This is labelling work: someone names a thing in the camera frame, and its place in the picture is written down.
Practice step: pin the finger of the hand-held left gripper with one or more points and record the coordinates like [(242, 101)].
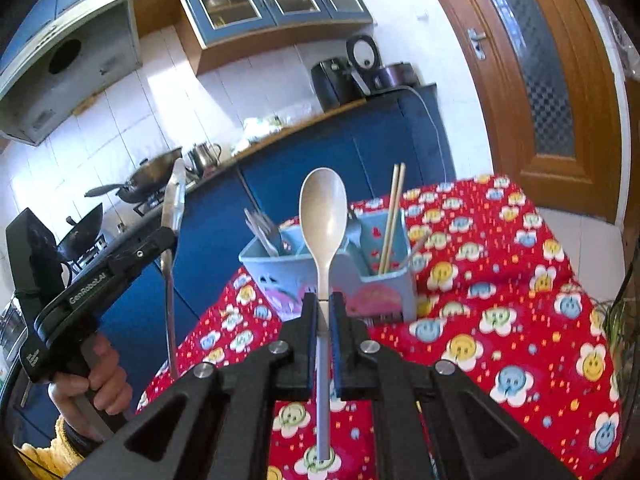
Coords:
[(147, 250)]

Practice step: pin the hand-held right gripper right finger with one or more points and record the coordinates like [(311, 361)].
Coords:
[(337, 345)]

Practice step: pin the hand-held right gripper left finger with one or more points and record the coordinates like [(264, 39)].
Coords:
[(310, 345)]

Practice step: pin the steel knife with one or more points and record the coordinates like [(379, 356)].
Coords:
[(173, 200)]

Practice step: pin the light blue utensil box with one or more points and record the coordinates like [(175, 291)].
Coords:
[(385, 282)]

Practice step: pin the white plastic fork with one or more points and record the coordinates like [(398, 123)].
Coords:
[(257, 227)]

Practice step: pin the wooden chopstick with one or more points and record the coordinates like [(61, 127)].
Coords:
[(391, 215), (399, 195)]

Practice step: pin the person's left forearm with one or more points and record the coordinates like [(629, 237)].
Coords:
[(52, 455)]

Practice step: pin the person's left hand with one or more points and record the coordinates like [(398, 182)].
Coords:
[(107, 367)]

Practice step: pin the gas stove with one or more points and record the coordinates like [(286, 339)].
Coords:
[(150, 205)]

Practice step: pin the small black wok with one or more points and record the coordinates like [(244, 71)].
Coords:
[(80, 235)]

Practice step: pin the steel kettle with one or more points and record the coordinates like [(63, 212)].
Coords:
[(202, 157)]

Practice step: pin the white printed cloth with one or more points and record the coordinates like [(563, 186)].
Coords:
[(262, 135)]

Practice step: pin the red smiley flower tablecloth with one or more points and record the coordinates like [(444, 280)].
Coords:
[(500, 285)]

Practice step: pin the blue kitchen counter cabinets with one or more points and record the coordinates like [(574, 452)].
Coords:
[(300, 160)]

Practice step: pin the grey range hood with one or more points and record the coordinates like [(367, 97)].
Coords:
[(75, 85)]

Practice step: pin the black rice cooker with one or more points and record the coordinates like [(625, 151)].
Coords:
[(395, 77)]

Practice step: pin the wooden door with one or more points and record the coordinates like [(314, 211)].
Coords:
[(505, 110)]

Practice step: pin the glass door wall cabinet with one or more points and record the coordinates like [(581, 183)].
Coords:
[(280, 5)]

